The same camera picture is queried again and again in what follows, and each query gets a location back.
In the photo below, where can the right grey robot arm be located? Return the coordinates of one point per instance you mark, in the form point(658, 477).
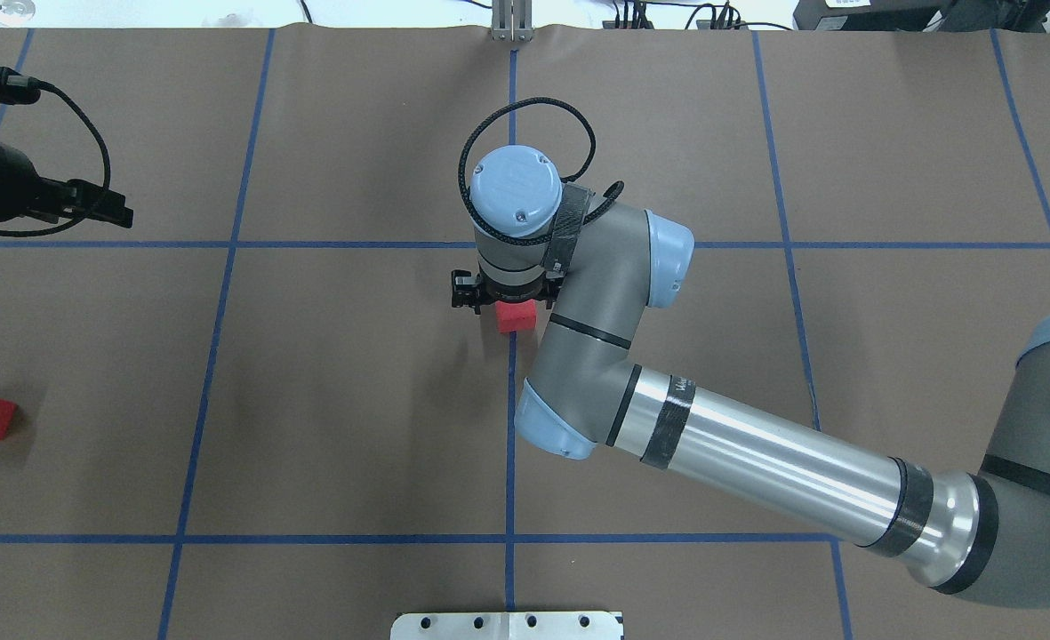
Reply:
point(981, 536)

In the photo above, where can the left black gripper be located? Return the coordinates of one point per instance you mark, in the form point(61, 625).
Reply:
point(7, 184)

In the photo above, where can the black equipment at table back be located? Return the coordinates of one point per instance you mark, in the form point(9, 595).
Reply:
point(921, 16)

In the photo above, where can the aluminium camera post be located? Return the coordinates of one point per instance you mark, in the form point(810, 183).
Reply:
point(512, 21)

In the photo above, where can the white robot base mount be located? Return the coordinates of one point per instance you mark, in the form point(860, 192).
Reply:
point(509, 625)

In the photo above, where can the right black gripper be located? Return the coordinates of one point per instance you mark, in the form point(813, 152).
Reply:
point(465, 294)

